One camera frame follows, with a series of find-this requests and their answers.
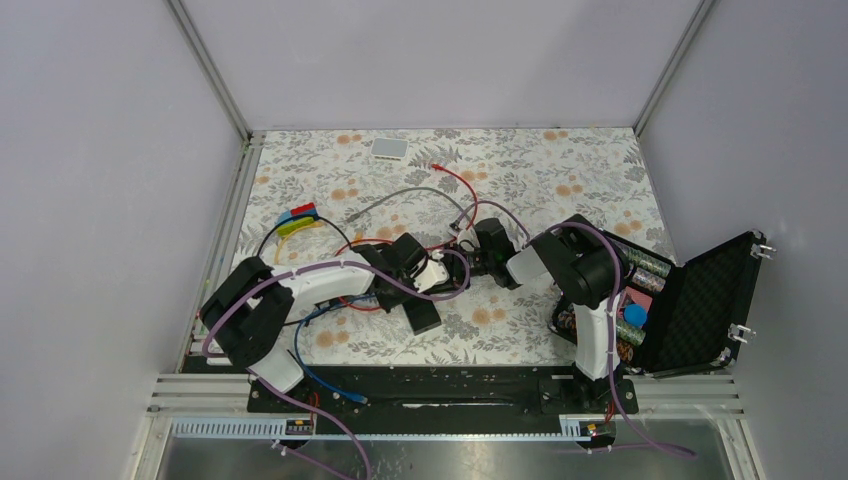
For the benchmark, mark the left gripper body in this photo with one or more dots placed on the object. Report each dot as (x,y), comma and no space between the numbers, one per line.
(396,296)

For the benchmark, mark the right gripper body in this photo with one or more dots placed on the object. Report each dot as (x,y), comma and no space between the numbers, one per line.
(466,266)

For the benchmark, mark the black network switch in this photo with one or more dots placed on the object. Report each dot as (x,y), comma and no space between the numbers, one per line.
(422,315)

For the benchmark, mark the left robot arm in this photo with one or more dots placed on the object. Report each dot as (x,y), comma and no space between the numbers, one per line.
(247,314)

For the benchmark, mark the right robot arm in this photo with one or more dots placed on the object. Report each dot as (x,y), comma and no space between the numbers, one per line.
(582,262)

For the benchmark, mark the floral table mat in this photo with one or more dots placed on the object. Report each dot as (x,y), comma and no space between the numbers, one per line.
(528,179)

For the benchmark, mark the colourful toy brick stack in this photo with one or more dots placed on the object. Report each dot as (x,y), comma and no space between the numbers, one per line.
(297,217)

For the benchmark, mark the black case with chips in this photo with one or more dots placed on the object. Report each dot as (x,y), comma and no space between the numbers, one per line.
(673,319)

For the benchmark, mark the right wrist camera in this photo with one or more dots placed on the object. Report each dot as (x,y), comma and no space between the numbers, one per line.
(464,236)

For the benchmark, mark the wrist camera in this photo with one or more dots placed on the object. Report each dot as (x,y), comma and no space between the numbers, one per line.
(434,273)
(464,236)

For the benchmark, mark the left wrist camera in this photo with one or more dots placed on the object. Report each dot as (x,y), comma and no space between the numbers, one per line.
(434,273)

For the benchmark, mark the white small switch box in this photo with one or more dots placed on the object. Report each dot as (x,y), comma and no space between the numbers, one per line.
(389,148)

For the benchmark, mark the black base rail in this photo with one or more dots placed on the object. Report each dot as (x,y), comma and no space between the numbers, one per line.
(465,400)

